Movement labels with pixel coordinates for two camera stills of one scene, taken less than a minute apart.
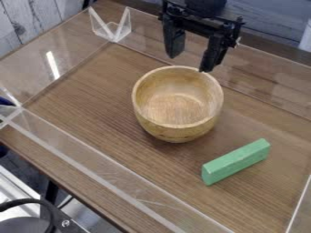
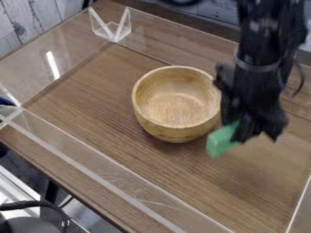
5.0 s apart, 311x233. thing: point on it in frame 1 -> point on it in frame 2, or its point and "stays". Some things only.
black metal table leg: [51, 193] stays
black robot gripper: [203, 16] -> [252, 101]
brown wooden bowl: [177, 102] stays
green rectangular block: [236, 160] -> [217, 140]
